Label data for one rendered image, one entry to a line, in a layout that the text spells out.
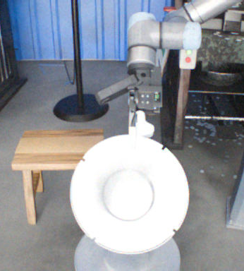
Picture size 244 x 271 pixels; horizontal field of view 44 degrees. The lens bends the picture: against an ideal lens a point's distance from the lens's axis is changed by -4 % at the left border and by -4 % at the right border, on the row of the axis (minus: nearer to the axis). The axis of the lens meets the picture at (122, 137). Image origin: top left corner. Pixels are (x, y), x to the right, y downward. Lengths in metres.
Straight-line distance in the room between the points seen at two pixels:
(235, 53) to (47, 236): 1.24
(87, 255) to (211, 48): 1.16
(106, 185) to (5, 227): 0.74
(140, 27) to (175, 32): 0.09
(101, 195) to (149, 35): 0.42
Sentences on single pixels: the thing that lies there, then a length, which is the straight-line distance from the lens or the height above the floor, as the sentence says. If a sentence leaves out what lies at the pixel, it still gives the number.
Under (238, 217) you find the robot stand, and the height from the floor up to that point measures 0.06.
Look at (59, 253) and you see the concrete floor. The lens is 1.28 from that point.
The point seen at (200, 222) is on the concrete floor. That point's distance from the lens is 1.39.
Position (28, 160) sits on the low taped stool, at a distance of 1.18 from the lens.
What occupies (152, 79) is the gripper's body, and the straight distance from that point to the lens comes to 0.78.
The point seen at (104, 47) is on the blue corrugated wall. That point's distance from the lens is 3.04.
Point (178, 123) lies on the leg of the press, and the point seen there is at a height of 0.16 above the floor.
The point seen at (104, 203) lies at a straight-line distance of 0.77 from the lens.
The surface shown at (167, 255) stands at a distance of 0.90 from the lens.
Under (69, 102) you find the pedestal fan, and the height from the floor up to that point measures 0.04.
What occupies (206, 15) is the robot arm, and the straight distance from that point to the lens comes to 0.95.
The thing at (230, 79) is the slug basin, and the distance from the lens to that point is 1.81.
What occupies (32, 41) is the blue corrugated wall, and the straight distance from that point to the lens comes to 3.19.
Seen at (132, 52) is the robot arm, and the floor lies 0.77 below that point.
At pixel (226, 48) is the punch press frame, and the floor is 0.57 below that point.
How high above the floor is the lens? 1.02
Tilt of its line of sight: 33 degrees down
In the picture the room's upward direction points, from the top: straight up
